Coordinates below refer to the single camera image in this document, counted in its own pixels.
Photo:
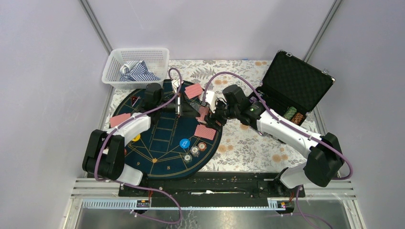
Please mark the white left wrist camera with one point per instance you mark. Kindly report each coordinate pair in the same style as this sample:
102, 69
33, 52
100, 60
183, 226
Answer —
176, 85

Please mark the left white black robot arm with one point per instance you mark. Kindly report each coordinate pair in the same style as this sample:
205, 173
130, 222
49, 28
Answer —
104, 156

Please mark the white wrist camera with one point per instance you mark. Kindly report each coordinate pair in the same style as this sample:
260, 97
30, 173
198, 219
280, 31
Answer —
208, 99
176, 85

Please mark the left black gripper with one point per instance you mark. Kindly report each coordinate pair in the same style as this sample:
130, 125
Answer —
185, 109

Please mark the blue ten chip stack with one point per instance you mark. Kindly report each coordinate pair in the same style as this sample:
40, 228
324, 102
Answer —
195, 151

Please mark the red white chip stack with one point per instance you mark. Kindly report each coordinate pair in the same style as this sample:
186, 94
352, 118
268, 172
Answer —
202, 146

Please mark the blue small blind button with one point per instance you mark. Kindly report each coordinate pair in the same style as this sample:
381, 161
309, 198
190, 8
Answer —
184, 143

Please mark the red playing card deck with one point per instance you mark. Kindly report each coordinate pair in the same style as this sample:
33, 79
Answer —
203, 111

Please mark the dealt red card top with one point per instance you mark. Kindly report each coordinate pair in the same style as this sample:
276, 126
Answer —
193, 91

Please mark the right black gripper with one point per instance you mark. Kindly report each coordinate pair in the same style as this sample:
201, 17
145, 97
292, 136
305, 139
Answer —
211, 119

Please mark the white plastic basket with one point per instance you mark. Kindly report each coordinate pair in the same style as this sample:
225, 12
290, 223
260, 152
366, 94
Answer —
156, 59

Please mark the orange black chip row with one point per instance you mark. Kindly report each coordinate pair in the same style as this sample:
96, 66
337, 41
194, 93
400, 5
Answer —
297, 118

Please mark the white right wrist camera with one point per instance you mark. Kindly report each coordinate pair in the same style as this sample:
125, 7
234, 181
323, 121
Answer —
208, 99

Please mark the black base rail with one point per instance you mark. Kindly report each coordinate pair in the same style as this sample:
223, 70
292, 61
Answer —
214, 190

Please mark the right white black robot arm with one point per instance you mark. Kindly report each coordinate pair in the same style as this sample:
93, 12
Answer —
322, 152

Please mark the blue striped cloth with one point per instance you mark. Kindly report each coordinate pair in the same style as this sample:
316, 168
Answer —
136, 71

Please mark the green chip row in case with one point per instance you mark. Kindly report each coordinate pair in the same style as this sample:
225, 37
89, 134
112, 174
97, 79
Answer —
291, 111

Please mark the floral tablecloth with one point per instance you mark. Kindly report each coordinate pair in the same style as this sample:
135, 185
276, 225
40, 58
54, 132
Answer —
241, 149

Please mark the round dark poker mat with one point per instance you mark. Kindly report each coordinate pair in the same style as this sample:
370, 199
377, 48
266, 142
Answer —
158, 155

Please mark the yellow big blind button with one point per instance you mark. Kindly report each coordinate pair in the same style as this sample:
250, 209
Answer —
136, 138

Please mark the dealt red cards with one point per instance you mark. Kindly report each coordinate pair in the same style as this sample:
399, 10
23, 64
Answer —
204, 132

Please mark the dealt red card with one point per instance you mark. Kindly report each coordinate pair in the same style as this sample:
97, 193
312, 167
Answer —
193, 91
118, 119

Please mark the black aluminium chip case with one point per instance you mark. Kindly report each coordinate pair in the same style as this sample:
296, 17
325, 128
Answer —
291, 82

